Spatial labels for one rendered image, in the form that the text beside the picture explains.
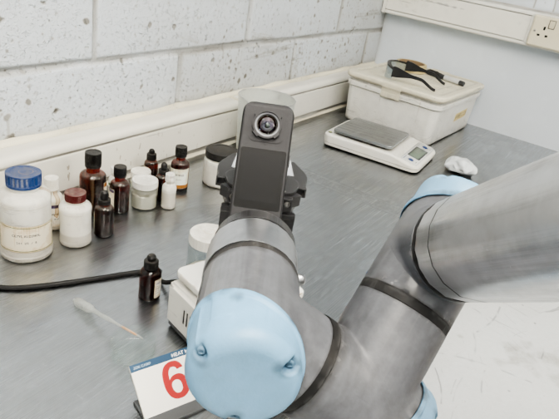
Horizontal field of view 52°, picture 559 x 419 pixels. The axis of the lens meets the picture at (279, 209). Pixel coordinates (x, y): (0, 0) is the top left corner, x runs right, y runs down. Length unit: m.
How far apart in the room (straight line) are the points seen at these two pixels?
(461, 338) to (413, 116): 0.89
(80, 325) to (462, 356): 0.51
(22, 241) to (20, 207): 0.05
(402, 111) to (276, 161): 1.18
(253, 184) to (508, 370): 0.50
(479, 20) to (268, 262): 1.59
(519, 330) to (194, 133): 0.75
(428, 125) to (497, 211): 1.34
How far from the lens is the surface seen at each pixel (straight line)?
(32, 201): 0.86
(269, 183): 0.49
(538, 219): 0.28
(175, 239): 0.96
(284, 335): 0.35
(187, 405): 0.67
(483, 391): 0.81
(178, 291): 0.73
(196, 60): 1.28
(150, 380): 0.66
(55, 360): 0.73
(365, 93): 1.71
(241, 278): 0.38
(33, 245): 0.89
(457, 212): 0.35
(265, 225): 0.45
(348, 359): 0.40
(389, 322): 0.42
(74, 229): 0.91
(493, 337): 0.92
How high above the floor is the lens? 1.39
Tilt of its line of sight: 26 degrees down
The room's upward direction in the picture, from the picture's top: 10 degrees clockwise
